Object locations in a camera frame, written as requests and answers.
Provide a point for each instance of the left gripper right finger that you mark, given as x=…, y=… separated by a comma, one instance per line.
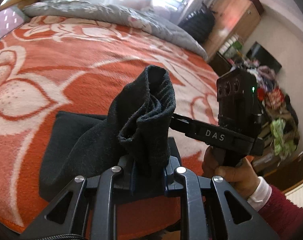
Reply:
x=211, y=208

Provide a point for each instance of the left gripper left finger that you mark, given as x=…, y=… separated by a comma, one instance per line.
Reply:
x=83, y=204

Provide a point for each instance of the black pants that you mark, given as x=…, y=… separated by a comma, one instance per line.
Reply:
x=136, y=125

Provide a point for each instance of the person's right hand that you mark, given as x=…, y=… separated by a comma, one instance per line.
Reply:
x=243, y=178

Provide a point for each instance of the pile of clothes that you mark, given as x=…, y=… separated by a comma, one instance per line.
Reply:
x=283, y=120

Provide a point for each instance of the dark low cabinet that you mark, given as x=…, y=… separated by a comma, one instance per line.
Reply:
x=221, y=66

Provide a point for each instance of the black television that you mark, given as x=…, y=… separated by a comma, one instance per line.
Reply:
x=258, y=52

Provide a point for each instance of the black jacket hanging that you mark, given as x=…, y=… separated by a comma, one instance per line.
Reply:
x=199, y=24

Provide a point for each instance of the grey floral quilt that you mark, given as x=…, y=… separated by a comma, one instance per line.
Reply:
x=116, y=14

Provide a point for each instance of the wooden wardrobe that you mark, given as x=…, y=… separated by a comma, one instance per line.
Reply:
x=232, y=17

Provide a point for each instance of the orange floral blanket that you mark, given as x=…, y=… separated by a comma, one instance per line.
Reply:
x=54, y=64

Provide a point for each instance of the pink grey pillow far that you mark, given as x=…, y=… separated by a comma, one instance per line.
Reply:
x=10, y=19

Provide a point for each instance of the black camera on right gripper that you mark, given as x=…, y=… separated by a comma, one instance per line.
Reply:
x=237, y=96

